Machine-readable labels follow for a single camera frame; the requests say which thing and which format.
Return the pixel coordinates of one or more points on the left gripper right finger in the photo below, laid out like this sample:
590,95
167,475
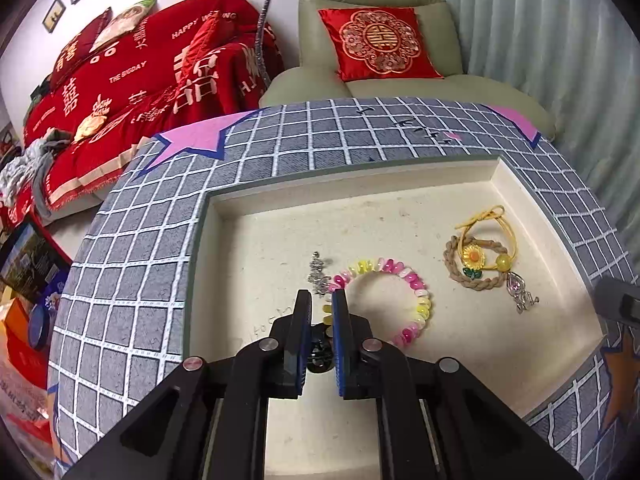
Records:
436,420

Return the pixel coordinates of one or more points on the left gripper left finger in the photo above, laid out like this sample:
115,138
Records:
208,420

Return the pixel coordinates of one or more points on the silver pink pendant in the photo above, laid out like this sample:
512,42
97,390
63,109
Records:
522,297

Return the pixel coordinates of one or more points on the silver rhinestone earring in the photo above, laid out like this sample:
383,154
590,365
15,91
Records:
317,277

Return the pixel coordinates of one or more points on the orange star patch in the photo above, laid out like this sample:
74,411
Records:
622,367

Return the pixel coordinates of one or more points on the grey grid tablecloth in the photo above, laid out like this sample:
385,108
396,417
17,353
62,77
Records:
119,327

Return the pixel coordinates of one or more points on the orange box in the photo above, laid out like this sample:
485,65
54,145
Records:
23,375

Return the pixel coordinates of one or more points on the pink star patch right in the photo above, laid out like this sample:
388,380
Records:
528,131

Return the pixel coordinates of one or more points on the pink star patch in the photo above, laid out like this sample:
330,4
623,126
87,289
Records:
528,131
206,138

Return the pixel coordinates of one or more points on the framed landscape picture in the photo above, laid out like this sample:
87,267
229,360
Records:
31,260

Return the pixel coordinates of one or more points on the teal curtain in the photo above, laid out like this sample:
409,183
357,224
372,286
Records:
580,60

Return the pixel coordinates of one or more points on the pink star patch left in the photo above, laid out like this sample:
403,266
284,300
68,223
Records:
206,138

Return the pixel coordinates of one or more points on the grey clothes pile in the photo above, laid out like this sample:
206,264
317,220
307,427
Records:
22,179

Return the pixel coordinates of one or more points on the red embroidered cushion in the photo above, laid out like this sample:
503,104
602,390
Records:
378,43

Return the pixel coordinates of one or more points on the red bed blanket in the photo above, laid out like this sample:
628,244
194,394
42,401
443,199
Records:
189,62

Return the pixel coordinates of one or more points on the red pillow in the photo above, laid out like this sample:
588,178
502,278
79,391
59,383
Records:
77,49

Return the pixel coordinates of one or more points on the cartoon print pillow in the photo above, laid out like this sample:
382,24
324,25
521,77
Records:
123,24

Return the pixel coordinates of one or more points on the green armchair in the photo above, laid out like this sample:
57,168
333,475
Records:
316,76

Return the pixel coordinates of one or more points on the small picture frame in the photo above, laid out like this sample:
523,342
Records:
53,16

